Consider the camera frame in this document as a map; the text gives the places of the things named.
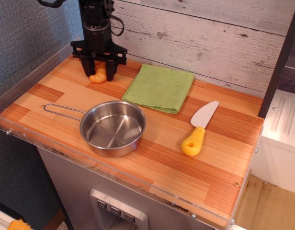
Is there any stainless steel saucepan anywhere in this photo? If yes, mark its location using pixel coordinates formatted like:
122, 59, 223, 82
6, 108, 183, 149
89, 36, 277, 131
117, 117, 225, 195
43, 101, 146, 158

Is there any clear acrylic table guard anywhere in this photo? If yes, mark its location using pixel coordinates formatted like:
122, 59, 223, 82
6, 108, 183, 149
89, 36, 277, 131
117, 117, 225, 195
0, 30, 270, 229

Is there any silver dispenser button panel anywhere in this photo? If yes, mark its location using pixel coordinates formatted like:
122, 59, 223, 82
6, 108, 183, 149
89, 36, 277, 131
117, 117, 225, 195
90, 188, 149, 230

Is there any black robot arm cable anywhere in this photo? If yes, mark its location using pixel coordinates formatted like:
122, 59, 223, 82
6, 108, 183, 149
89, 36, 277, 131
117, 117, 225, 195
110, 14, 125, 37

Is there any toy knife yellow handle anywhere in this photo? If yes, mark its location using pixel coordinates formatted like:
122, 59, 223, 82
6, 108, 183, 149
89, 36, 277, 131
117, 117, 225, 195
181, 101, 219, 156

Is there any green cloth napkin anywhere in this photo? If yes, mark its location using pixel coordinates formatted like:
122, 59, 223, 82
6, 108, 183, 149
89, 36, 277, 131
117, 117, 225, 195
122, 64, 194, 114

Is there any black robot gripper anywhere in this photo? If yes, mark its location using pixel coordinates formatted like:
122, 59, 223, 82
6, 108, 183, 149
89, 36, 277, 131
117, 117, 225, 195
71, 23, 127, 81

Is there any orange toy croissant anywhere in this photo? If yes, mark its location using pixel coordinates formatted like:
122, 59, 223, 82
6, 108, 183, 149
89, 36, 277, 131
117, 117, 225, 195
89, 62, 107, 83

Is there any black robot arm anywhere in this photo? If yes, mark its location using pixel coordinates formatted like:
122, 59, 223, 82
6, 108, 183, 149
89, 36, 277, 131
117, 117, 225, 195
70, 0, 127, 81

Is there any white ribbed cabinet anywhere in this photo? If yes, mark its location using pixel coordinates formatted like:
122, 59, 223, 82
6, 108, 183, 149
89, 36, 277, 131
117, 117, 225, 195
250, 90, 295, 193

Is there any grey toy fridge cabinet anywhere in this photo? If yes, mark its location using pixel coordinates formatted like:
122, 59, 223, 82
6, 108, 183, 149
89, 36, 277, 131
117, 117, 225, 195
38, 148, 210, 230

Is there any dark vertical post right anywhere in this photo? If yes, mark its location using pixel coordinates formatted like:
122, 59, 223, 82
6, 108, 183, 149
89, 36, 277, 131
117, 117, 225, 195
258, 12, 295, 118

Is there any orange object bottom left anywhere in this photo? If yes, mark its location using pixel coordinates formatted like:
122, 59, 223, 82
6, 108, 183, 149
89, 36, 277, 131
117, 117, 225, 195
7, 219, 32, 230

